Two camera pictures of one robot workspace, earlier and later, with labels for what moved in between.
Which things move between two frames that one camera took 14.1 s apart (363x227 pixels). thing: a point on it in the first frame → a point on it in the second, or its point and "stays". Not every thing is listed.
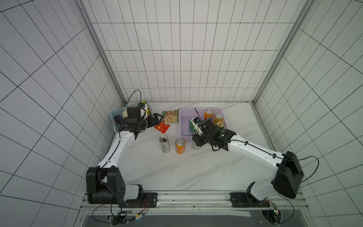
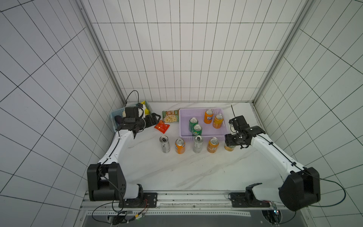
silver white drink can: [164, 140] stays
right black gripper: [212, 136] → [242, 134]
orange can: [180, 145] stays
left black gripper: [151, 123] stays
